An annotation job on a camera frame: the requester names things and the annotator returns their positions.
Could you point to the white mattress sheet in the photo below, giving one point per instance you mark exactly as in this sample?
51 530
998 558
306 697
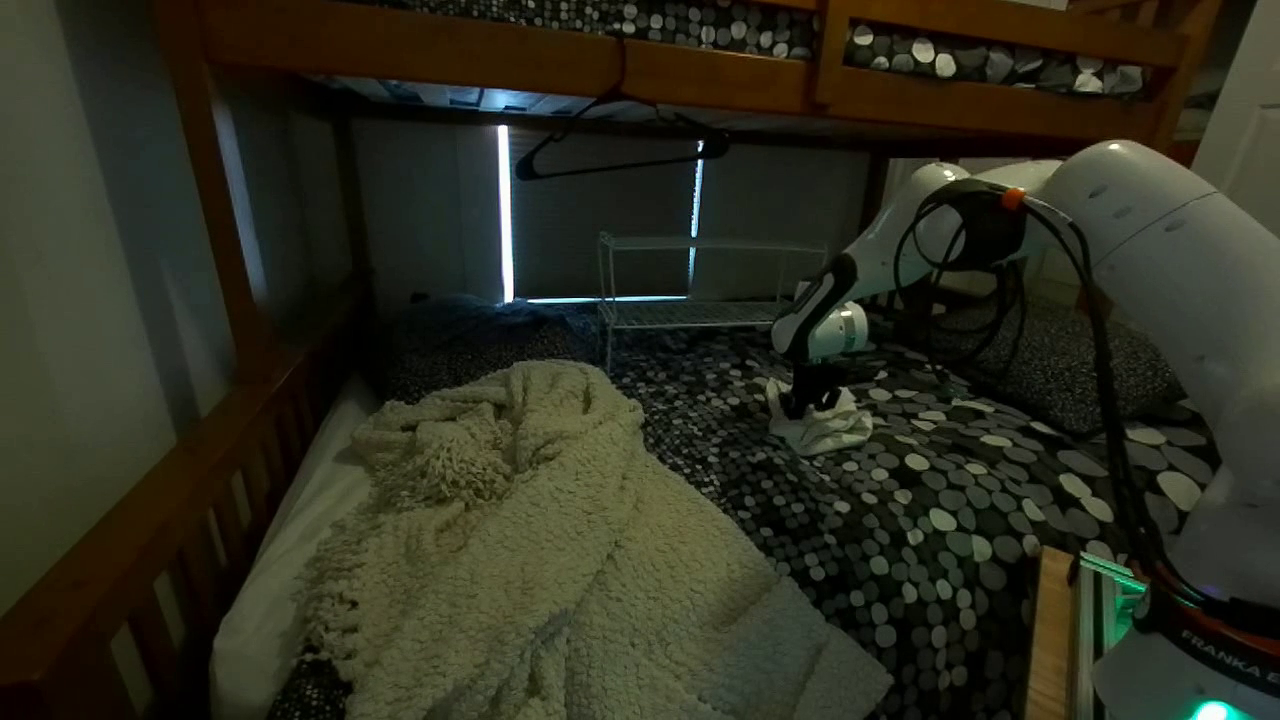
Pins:
265 600

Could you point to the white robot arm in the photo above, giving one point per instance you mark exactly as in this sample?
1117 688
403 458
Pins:
1172 293

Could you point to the grey window blind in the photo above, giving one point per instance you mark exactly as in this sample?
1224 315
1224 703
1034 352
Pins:
584 224

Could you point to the dotted upper bunk bedding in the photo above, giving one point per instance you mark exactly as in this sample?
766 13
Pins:
692 22

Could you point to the cream knitted blanket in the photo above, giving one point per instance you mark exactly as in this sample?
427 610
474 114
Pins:
535 532

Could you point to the black clothes hanger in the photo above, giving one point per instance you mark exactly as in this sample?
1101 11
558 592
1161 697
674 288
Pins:
620 164

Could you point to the light wooden board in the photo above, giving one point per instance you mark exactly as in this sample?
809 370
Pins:
1051 642

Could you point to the grey speckled pillow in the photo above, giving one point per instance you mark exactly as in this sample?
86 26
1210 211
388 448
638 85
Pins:
1064 366

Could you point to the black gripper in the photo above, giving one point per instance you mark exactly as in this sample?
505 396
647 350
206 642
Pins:
814 315

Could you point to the black dotted duvet cover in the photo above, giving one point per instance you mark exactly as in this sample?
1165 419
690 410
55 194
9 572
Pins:
854 532

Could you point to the white door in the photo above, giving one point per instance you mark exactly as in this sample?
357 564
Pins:
1247 121

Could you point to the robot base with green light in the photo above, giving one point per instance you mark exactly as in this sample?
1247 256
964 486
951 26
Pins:
1172 672

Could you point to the wooden bunk bed frame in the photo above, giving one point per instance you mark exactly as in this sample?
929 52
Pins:
464 52

